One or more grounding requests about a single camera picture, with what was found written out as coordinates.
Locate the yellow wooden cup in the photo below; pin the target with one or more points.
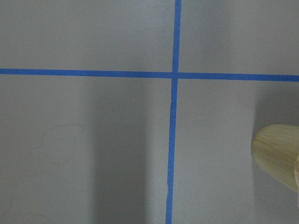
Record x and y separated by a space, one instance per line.
275 149

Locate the brown paper table cover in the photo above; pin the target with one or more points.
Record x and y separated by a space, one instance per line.
143 111

